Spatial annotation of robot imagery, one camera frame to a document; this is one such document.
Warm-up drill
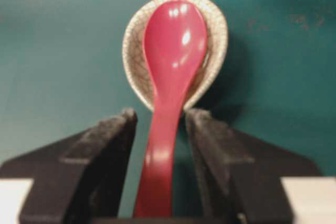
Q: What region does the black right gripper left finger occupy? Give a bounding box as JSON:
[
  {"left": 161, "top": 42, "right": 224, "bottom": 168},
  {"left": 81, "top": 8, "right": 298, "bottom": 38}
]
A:
[{"left": 1, "top": 108, "right": 138, "bottom": 223}]

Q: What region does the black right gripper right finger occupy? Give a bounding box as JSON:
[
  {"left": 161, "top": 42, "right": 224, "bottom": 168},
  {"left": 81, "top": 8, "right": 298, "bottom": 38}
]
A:
[{"left": 185, "top": 109, "right": 335, "bottom": 223}]

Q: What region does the pink ceramic spoon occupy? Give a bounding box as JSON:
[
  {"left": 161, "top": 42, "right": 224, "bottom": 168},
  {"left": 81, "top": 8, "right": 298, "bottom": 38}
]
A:
[{"left": 133, "top": 0, "right": 207, "bottom": 218}]

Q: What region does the speckled egg-shaped small dish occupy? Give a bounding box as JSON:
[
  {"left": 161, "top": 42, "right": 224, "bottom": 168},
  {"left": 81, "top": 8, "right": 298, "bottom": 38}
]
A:
[{"left": 122, "top": 0, "right": 229, "bottom": 111}]

